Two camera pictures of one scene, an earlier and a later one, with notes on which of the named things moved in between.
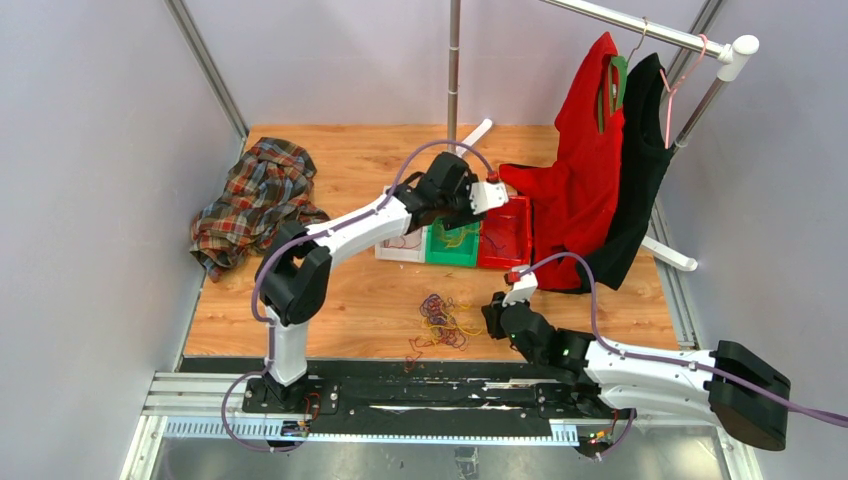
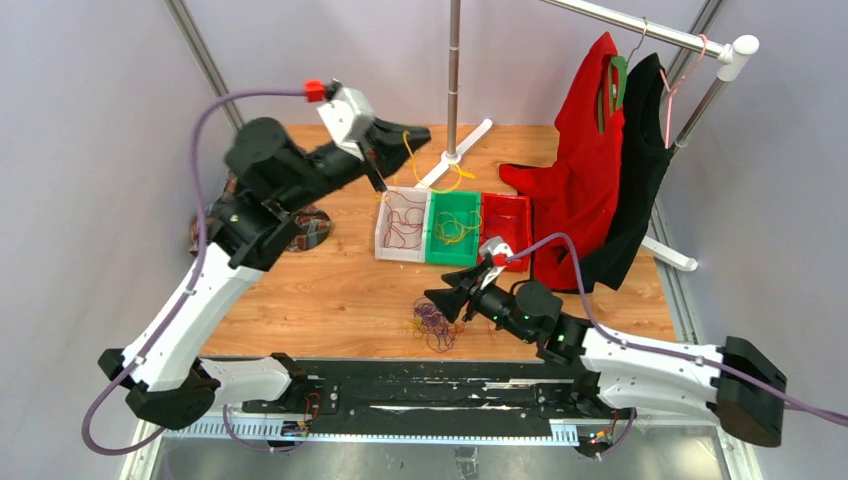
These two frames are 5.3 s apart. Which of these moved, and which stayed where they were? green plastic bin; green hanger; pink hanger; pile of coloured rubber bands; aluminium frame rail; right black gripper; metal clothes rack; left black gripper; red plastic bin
Moved: pile of coloured rubber bands; left black gripper; right black gripper
Stayed: aluminium frame rail; pink hanger; metal clothes rack; green plastic bin; green hanger; red plastic bin
